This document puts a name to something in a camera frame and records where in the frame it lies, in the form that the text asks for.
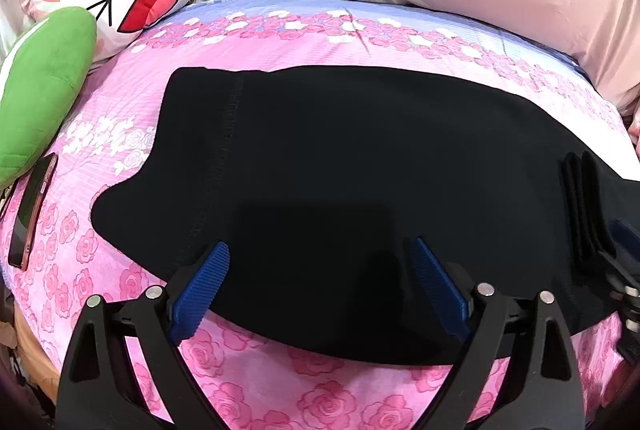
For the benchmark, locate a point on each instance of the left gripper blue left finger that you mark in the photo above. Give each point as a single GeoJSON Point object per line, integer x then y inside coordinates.
{"type": "Point", "coordinates": [192, 289]}

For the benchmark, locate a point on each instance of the pink floral bed sheet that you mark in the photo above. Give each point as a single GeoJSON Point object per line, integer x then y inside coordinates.
{"type": "Point", "coordinates": [253, 382]}

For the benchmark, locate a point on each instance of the black pants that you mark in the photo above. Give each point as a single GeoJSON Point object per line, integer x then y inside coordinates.
{"type": "Point", "coordinates": [319, 178]}

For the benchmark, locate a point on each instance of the green plush toy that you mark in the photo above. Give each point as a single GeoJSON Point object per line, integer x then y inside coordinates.
{"type": "Point", "coordinates": [40, 81]}

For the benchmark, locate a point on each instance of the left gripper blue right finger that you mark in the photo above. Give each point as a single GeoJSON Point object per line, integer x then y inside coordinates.
{"type": "Point", "coordinates": [444, 289]}

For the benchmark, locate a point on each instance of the dark smartphone with red case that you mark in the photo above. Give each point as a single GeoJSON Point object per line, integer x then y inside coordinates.
{"type": "Point", "coordinates": [24, 229]}

